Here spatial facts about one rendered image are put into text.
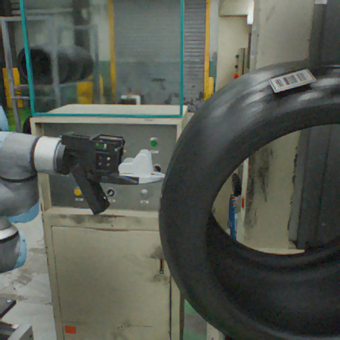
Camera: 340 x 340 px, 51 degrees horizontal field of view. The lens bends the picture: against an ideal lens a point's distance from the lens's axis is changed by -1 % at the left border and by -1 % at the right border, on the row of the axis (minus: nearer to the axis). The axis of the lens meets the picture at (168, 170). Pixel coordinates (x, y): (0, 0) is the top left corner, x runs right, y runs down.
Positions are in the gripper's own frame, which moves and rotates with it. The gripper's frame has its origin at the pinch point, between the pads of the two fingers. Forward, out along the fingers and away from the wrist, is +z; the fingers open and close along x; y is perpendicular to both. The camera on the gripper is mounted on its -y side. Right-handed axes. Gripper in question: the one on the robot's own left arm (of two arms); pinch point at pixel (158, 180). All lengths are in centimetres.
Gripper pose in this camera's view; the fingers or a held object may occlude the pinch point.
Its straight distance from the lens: 72.0
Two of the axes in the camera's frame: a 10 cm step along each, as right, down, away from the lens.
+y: 1.1, -9.5, -2.9
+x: 1.0, -2.8, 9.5
